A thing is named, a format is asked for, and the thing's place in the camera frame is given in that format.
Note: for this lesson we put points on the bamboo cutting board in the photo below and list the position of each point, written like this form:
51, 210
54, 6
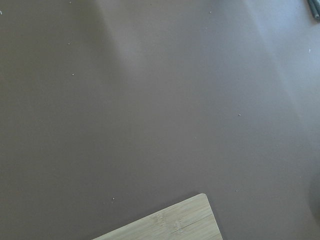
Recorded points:
190, 219

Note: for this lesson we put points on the grey folded cloth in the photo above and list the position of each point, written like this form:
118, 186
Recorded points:
314, 6

